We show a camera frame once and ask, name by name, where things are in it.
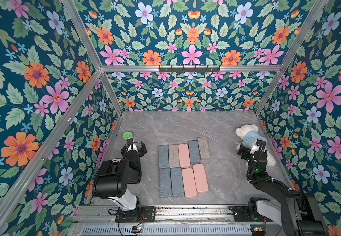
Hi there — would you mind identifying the grey case with black glasses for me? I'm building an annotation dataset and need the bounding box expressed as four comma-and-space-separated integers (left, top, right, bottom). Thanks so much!
168, 145, 180, 168

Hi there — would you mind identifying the pink case with brown glasses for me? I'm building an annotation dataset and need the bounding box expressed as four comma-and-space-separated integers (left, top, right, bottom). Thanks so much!
178, 144, 191, 168

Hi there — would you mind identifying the aluminium front rail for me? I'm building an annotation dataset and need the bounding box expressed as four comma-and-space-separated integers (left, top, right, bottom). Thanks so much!
74, 205, 274, 224

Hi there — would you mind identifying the black hook rack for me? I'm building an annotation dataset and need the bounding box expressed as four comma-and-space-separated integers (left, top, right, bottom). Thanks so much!
158, 65, 221, 73

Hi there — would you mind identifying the green case with olive glasses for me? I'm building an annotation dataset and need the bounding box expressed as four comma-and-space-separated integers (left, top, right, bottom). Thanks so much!
188, 140, 201, 165

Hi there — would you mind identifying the grey case with red glasses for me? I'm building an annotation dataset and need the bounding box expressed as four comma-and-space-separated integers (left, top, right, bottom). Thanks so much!
158, 145, 169, 169

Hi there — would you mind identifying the white teddy bear blue shirt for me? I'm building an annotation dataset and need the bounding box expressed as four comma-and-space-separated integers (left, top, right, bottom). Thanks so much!
235, 124, 267, 150

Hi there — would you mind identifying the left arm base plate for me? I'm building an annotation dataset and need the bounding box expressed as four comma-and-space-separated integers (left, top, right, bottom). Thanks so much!
115, 206, 156, 223

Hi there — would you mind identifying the cream analog clock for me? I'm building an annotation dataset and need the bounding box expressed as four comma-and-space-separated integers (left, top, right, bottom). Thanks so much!
109, 159, 122, 163

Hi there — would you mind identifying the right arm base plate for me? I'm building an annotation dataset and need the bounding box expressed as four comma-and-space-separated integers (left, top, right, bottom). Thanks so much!
229, 206, 272, 222

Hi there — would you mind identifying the grey case with white glasses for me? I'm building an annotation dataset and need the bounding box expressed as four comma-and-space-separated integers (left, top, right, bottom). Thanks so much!
159, 168, 172, 198

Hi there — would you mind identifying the green case with black glasses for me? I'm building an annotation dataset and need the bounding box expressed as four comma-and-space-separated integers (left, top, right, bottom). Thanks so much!
197, 137, 211, 159

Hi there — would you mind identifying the grey case with yellow glasses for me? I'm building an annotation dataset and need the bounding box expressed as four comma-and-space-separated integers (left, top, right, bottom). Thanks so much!
170, 167, 184, 197

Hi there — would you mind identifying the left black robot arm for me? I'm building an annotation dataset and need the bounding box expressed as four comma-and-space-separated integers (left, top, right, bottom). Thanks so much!
92, 132, 147, 212

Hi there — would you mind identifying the green lidded small jar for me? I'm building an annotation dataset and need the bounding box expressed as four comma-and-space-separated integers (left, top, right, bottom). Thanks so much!
122, 131, 133, 141

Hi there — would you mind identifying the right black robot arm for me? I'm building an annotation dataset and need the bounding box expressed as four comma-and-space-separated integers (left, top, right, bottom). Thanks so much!
237, 140, 329, 236

